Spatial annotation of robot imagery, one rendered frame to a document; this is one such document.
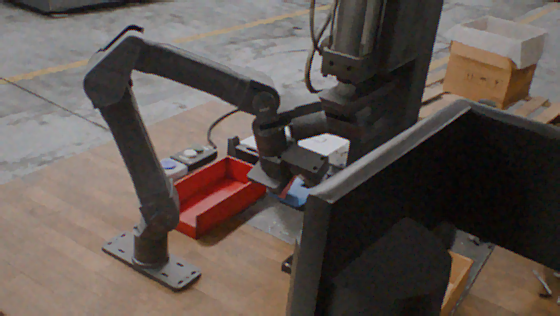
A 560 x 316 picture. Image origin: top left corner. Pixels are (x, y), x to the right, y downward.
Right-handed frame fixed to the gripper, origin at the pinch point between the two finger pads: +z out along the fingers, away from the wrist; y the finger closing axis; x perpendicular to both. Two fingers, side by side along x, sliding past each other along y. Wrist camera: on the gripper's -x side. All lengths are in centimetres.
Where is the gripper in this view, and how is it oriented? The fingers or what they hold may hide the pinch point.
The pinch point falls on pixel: (281, 193)
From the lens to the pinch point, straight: 118.8
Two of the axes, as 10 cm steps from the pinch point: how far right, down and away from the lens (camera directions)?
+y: 5.5, -6.7, 5.0
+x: -8.2, -3.4, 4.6
